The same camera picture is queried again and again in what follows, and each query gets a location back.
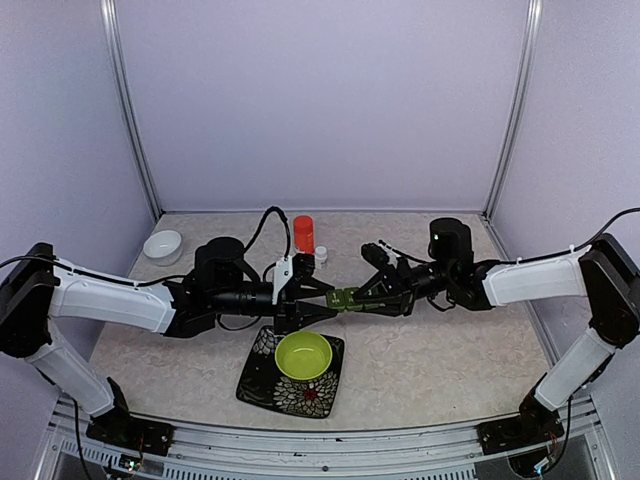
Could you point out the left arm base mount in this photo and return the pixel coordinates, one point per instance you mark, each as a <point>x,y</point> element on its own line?
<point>133,433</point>

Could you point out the black floral square plate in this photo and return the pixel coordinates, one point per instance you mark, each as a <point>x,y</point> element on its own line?
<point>261,384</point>

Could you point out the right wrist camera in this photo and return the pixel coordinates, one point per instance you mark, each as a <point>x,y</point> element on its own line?
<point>377,256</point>

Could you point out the red pill bottle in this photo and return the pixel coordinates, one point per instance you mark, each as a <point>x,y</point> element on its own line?
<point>304,239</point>

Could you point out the small white pill bottle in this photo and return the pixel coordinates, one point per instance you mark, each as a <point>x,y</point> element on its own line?
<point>321,256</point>

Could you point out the aluminium frame post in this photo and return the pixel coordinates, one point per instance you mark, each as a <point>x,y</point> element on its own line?
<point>523,75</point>
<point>112,33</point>

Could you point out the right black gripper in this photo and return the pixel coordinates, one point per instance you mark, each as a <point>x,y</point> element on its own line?
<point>399,287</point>

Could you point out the green pill organizer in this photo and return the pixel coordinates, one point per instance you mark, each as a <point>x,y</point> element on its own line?
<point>343,300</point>

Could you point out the front aluminium rail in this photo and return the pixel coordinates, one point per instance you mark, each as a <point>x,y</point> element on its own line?
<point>200,451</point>

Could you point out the white ceramic bowl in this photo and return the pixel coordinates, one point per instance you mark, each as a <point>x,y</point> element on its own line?
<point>163,248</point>

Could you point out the right aluminium frame post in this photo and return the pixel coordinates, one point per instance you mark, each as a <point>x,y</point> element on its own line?
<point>523,75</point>

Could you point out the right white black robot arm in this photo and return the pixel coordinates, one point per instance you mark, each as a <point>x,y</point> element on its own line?
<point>598,270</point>

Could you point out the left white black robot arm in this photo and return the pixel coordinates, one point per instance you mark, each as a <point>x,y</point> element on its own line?
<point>42,287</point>

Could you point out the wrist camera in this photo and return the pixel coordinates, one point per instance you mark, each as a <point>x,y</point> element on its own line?
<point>377,256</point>
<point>303,265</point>

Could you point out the left aluminium frame post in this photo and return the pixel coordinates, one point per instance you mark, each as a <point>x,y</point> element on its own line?
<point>112,33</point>

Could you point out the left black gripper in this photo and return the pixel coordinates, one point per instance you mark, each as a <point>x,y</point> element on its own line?
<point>286,310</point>

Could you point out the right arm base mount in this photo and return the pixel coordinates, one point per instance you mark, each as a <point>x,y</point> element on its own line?
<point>519,431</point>

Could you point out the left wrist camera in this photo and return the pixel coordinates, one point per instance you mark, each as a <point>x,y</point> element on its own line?
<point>303,265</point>

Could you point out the lime green bowl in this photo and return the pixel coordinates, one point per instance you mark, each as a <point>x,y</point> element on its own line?
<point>303,355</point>

